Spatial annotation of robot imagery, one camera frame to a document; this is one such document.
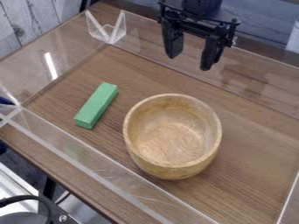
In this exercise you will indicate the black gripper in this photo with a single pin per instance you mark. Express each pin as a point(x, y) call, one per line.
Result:
point(195, 16)

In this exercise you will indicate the green rectangular block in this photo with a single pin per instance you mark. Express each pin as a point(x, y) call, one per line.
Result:
point(95, 105)

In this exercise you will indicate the brown wooden bowl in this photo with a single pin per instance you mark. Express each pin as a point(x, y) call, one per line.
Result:
point(172, 134)

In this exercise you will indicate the white object at right edge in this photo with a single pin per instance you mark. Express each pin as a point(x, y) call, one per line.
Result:
point(292, 43)

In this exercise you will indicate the clear acrylic enclosure wall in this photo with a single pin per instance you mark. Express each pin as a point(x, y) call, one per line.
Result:
point(108, 45)

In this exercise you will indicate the black metal bracket with screw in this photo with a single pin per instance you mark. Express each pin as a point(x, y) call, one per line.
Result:
point(59, 216)

